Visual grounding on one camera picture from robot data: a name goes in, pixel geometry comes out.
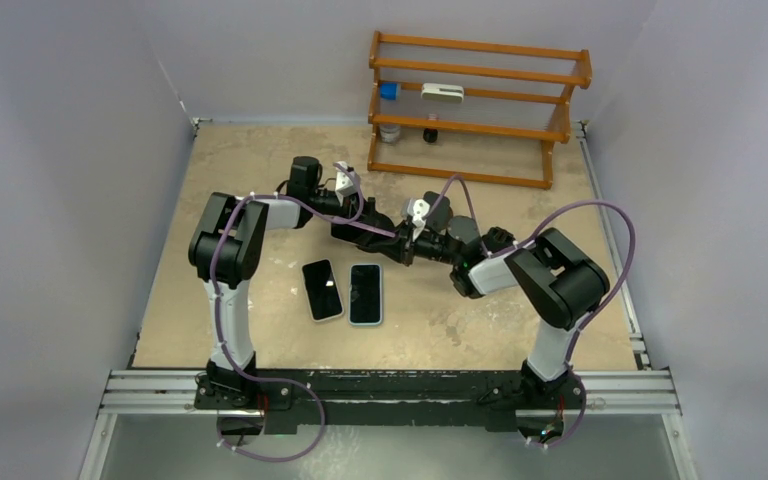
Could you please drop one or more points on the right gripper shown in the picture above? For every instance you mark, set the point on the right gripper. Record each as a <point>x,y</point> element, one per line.
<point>402,248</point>

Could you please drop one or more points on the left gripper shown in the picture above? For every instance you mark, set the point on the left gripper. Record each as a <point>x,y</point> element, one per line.
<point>349,207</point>

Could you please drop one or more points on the black phone clamp holder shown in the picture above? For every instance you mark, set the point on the black phone clamp holder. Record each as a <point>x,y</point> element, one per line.
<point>497,239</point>

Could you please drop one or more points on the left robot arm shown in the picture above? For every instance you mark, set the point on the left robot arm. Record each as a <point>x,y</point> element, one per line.
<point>226,248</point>

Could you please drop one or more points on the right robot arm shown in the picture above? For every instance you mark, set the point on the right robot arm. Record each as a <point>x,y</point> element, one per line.
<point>564,286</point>

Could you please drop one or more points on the phone with blue case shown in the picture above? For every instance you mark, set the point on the phone with blue case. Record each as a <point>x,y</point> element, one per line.
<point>365,295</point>

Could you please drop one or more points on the black folding phone stand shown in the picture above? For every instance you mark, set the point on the black folding phone stand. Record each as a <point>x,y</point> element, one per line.
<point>440,213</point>

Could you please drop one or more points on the phone with white case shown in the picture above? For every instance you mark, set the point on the phone with white case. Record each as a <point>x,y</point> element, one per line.
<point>322,291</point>

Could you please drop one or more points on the blue capped bottle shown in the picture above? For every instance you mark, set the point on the blue capped bottle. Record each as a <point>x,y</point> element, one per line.
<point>389,91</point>

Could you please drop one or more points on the white box on shelf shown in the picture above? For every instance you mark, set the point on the white box on shelf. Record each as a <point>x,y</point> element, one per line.
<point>442,93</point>

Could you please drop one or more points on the orange wooden shelf rack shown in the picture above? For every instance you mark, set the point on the orange wooden shelf rack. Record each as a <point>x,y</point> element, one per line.
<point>557,130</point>

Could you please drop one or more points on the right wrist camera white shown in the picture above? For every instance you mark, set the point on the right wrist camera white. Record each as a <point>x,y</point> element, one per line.
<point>415,211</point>

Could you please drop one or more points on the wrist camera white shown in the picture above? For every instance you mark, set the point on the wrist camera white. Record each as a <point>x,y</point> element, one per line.
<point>415,211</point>
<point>347,182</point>

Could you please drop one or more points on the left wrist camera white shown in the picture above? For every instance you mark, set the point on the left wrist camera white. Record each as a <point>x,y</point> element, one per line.
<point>347,182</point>

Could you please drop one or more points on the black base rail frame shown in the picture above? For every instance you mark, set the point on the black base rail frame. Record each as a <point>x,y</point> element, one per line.
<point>493,400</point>

